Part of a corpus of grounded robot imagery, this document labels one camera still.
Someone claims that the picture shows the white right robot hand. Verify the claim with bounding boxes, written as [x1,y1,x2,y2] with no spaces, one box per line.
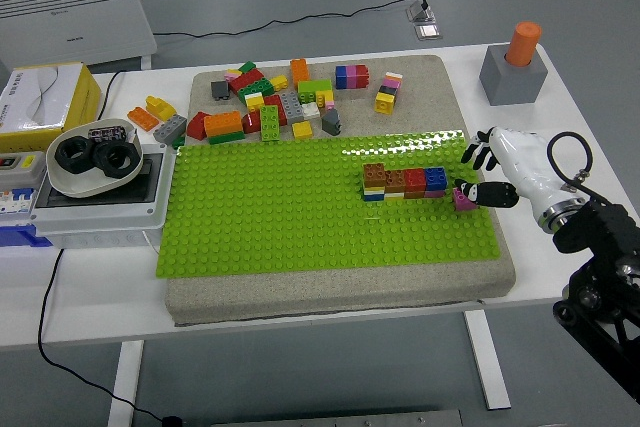
[453,125,576,219]

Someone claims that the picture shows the orange-brown toy brick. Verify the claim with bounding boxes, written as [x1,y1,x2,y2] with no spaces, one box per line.
[384,169,407,194]

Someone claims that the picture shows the dark grey sloped brick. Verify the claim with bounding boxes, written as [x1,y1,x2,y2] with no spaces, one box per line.
[321,109,344,136]

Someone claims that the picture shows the lime green toy brick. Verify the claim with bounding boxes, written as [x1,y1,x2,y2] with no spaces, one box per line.
[297,79,334,98]

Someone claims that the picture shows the long grey toy brick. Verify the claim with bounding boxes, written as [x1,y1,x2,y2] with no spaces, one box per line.
[152,114,188,144]
[279,90,305,123]

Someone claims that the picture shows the green brick baseplate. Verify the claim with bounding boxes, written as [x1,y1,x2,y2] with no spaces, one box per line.
[154,129,503,280]

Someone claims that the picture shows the long lime green brick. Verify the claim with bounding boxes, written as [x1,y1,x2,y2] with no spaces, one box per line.
[259,105,282,142]

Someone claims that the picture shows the dark green toy brick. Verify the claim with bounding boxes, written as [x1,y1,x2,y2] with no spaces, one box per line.
[237,80,275,103]

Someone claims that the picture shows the large red toy brick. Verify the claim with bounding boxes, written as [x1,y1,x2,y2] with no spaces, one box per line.
[228,68,266,94]

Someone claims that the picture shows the dark green flat brick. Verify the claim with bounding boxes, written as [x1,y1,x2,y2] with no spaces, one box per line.
[207,130,246,145]

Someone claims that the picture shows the long orange toy brick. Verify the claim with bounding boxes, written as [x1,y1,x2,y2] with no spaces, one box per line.
[203,110,244,138]

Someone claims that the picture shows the red sloped toy brick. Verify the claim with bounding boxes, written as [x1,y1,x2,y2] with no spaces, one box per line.
[186,110,211,142]

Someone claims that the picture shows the grey block holder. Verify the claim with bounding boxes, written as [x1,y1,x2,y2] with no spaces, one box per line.
[478,43,550,107]

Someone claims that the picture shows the orange cylinder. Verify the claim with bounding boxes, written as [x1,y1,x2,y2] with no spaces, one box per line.
[503,21,543,67]

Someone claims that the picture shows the silver floor plate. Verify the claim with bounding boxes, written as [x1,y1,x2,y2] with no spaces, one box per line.
[414,22,444,41]

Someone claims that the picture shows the silver floor socket with plug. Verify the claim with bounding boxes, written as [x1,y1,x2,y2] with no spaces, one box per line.
[405,0,439,24]

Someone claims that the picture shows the white table leg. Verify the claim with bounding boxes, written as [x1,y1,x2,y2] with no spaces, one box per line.
[107,340,145,427]
[463,310,512,412]

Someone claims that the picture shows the grey-brown foam mat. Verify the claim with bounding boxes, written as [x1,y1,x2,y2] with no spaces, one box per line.
[163,54,517,327]

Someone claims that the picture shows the grey metal plate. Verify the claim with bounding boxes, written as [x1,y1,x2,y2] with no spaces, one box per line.
[209,408,464,427]

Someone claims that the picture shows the large black hex nut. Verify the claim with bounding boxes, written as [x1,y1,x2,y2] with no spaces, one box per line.
[53,135,99,174]
[92,140,139,179]

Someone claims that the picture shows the small dark electronic part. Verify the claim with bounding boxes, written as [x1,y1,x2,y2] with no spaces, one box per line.
[88,124,126,142]

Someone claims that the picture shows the white bowl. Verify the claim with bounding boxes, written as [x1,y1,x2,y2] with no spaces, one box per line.
[45,117,145,199]

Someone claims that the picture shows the white panel heater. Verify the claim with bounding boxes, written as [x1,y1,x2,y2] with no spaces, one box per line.
[0,0,159,71]

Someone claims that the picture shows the yellow tissue box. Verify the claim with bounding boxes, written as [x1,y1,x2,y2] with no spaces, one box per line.
[0,61,103,153]

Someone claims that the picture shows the blue plastic box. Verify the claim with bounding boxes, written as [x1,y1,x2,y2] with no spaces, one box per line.
[0,223,54,249]

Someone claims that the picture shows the white circuit breaker blue levers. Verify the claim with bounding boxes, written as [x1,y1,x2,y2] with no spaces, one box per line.
[0,186,39,217]

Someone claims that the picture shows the black heater power cable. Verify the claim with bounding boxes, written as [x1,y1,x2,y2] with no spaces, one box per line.
[152,0,429,40]

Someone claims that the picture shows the grey electrical enclosure box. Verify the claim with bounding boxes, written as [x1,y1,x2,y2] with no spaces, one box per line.
[29,142,176,251]

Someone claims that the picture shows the grey switch box yellow label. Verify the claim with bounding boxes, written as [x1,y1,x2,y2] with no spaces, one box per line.
[0,150,49,191]

